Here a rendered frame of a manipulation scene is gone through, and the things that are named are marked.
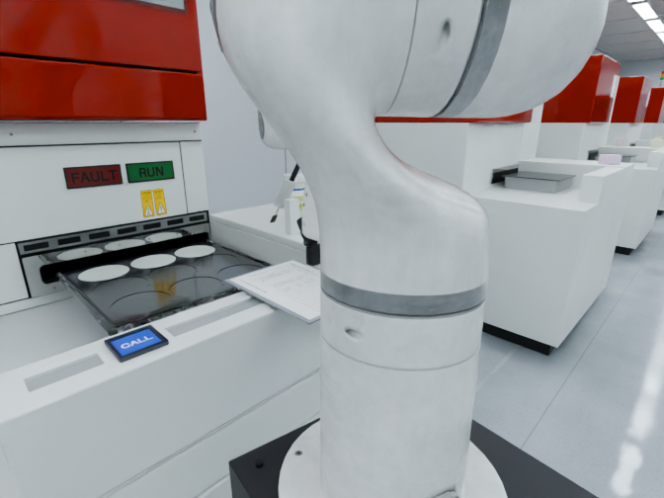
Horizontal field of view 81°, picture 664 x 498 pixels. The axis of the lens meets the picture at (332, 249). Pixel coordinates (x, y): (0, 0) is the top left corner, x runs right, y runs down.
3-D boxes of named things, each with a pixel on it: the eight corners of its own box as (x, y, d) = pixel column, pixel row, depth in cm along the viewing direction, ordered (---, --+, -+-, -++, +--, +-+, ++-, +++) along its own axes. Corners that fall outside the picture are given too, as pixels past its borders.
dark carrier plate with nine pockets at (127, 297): (63, 275, 87) (63, 272, 87) (206, 242, 111) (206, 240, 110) (117, 329, 64) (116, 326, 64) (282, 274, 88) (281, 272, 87)
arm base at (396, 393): (564, 534, 30) (610, 307, 25) (344, 680, 21) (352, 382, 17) (409, 395, 46) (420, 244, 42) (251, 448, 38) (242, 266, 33)
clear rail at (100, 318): (54, 278, 87) (53, 272, 87) (62, 276, 88) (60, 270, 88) (110, 339, 62) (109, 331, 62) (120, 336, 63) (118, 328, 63)
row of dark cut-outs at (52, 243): (20, 254, 84) (17, 243, 84) (206, 219, 114) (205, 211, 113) (20, 255, 84) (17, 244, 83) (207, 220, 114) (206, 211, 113)
